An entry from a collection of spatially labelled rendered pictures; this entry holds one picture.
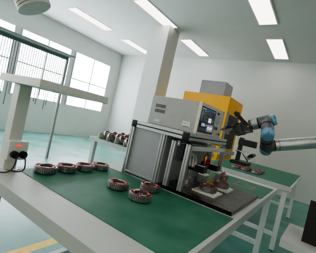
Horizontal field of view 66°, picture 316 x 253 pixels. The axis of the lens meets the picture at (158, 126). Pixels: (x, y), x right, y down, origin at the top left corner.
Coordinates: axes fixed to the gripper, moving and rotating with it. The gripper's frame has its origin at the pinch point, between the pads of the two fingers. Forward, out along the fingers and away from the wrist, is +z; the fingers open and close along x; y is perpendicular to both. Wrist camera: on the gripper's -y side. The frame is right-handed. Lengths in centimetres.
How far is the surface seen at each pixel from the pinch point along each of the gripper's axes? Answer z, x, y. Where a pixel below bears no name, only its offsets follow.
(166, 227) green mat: 3, -85, 47
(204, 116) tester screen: 3.2, -21.6, -6.6
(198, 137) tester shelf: 6.3, -29.3, 7.0
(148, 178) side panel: 39, -42, 27
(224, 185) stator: 6.2, -0.5, 39.3
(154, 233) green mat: 3, -94, 47
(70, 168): 62, -81, 16
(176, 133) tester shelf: 14.3, -42.3, 4.0
